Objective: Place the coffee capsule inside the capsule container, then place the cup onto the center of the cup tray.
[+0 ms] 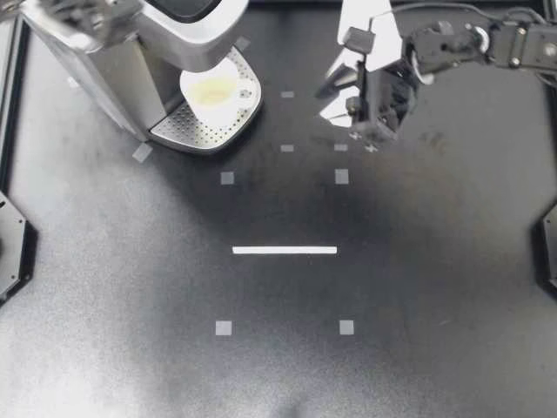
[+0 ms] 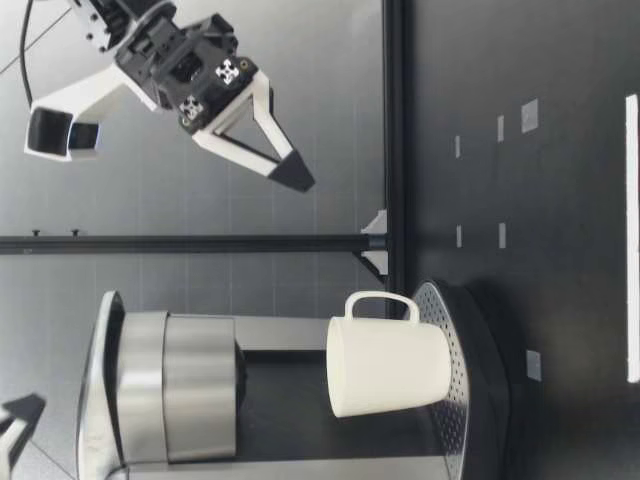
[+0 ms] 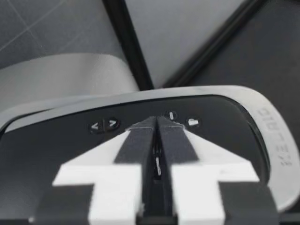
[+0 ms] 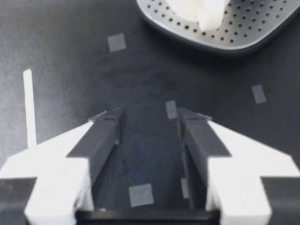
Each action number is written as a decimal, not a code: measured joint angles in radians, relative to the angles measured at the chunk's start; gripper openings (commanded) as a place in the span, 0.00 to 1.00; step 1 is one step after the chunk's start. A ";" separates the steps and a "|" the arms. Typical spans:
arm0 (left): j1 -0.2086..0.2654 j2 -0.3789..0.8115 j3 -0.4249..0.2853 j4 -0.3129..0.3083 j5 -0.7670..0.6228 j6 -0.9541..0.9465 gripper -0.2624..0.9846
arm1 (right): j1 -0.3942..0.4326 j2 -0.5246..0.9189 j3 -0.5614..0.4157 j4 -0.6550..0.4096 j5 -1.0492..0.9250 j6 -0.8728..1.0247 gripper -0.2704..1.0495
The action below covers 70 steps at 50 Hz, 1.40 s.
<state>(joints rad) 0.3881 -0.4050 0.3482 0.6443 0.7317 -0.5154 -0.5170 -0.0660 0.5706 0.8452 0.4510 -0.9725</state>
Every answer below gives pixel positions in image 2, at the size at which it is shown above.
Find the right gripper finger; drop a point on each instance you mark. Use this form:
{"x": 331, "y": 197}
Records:
{"x": 280, "y": 155}

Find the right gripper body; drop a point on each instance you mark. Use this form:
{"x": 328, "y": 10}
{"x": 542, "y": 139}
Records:
{"x": 170, "y": 65}

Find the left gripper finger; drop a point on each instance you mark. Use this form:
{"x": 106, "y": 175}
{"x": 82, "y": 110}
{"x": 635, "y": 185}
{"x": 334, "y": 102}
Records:
{"x": 22, "y": 407}

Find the white mug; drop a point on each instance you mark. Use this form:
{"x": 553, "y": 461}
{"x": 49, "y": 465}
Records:
{"x": 385, "y": 365}

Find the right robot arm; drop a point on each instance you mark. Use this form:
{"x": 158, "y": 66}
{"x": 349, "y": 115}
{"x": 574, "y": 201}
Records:
{"x": 115, "y": 20}

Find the coffee machine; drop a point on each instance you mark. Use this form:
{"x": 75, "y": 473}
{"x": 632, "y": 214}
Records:
{"x": 200, "y": 380}

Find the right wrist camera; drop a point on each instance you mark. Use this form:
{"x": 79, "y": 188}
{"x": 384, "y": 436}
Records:
{"x": 85, "y": 102}

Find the black frame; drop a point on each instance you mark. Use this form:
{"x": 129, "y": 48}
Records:
{"x": 394, "y": 125}

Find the white corner bracket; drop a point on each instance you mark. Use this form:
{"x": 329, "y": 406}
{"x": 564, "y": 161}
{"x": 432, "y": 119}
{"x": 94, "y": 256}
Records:
{"x": 376, "y": 262}
{"x": 377, "y": 224}

